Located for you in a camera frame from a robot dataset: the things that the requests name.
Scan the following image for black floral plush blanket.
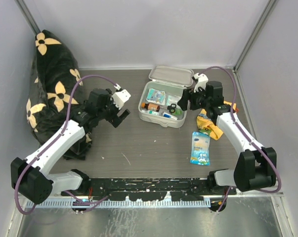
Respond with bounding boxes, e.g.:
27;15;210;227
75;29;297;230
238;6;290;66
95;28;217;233
26;30;94;160

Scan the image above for small green box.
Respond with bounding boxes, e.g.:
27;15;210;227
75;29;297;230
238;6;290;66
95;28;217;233
174;108;183;116

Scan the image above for white bottle green label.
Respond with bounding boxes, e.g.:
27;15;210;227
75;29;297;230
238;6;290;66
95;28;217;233
142;110;160;116

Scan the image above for medical tape roll packet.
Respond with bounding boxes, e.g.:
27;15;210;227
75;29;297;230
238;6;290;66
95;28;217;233
148;88;166;104

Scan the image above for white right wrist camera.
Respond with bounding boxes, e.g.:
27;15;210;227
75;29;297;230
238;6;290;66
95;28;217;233
192;73;209;93

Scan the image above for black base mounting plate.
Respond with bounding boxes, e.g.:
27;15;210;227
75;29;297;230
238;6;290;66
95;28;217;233
71;178;228;201

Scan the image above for brown medicine bottle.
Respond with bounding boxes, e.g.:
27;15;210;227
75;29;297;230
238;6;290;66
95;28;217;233
141;103;161;112

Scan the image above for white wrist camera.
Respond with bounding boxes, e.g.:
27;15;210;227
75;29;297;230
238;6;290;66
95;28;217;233
111;84;131;110
192;73;209;93

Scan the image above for grey medicine kit case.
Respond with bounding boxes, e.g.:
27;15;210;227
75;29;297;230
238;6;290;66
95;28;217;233
138;66;194;128

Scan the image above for green plasters plastic bag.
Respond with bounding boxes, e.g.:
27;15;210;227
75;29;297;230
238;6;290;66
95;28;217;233
166;95;181;106

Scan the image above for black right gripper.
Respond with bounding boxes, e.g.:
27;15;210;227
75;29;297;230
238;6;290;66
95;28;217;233
177;85;210;112

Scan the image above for white slotted cable duct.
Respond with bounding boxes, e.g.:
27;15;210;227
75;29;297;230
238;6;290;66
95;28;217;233
36;198;211;208

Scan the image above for blue cooling patch pouch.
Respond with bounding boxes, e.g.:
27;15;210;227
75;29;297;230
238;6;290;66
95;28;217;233
190;132;210;166

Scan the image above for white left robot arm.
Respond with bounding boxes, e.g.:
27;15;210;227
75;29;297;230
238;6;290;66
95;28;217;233
10;89;131;204

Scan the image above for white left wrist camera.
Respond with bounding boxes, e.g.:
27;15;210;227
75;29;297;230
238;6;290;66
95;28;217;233
111;84;131;110

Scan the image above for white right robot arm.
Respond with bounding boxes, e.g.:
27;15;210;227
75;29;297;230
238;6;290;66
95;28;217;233
178;81;281;195

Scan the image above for black handled scissors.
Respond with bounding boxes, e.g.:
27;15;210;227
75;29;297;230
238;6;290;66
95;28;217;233
160;103;176;114

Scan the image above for yellow cartoon cloth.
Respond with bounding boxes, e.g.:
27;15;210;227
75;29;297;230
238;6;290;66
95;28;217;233
196;109;223;140

